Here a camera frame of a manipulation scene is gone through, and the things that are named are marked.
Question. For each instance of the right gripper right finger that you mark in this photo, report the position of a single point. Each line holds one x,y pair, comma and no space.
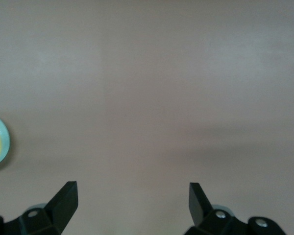
210,220

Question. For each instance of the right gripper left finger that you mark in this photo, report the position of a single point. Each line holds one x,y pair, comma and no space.
39,220

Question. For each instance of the pale green round plate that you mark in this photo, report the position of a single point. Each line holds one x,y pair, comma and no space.
5,142

